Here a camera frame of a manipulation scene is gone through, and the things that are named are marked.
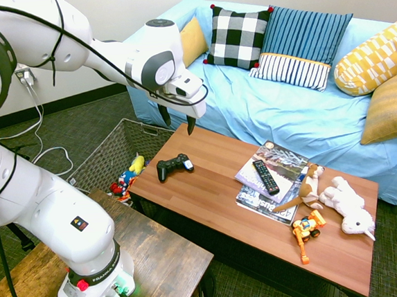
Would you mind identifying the plain yellow pillow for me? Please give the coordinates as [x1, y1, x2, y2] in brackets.
[177, 15, 210, 69]

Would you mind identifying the black TV remote control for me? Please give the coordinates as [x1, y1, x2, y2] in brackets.
[252, 158, 281, 197]

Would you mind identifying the yellow white patterned bolster pillow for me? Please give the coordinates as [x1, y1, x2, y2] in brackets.
[328, 15, 397, 99]

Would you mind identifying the brown white plush animal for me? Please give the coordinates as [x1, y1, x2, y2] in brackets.
[268, 162, 330, 214]

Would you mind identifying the wall power outlet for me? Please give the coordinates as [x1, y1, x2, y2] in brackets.
[14, 67, 38, 88]

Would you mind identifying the Captain America plush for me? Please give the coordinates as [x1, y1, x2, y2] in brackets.
[108, 170, 141, 196]

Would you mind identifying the white unicorn plush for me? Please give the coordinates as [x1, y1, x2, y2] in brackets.
[316, 173, 378, 246]

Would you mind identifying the black gamepad with white sticker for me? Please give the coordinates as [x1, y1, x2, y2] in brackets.
[155, 152, 195, 183]

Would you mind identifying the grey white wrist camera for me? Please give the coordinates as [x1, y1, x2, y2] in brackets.
[162, 75, 205, 102]

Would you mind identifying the orange flame pattern shark plush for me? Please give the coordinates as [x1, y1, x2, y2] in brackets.
[113, 188, 136, 207]

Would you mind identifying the business magazine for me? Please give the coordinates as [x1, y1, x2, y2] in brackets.
[234, 181, 300, 230]

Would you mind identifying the yellow blue plush with horn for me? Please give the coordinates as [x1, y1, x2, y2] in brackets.
[127, 152, 148, 176]

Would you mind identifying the black white checkered pillow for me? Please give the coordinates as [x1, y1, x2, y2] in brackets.
[198, 0, 280, 74]

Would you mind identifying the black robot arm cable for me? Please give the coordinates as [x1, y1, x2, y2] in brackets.
[0, 0, 211, 124]

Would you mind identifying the sofa with light blue cover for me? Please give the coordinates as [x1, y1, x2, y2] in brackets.
[118, 0, 397, 235]

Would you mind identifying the grey woven wicker basket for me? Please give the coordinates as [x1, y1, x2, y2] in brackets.
[60, 114, 183, 210]

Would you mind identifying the magazine with landscape cover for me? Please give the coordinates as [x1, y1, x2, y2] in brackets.
[231, 137, 314, 208]

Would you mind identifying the rustic dark wood robot stand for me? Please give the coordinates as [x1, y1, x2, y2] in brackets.
[0, 178, 219, 297]

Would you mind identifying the red-brown wooden coffee table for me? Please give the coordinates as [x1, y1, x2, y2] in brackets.
[123, 106, 389, 297]

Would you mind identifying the white charger cable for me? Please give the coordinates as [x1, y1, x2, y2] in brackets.
[0, 75, 76, 181]

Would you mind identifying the yellow orange ribbed pillow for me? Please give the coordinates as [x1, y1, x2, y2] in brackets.
[354, 68, 397, 146]

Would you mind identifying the blue striped pillow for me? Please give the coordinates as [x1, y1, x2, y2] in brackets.
[243, 0, 360, 99]

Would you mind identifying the orange toy excavator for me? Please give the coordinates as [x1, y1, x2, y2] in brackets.
[290, 208, 331, 266]

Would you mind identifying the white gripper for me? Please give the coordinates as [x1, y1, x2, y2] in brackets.
[151, 90, 210, 140]

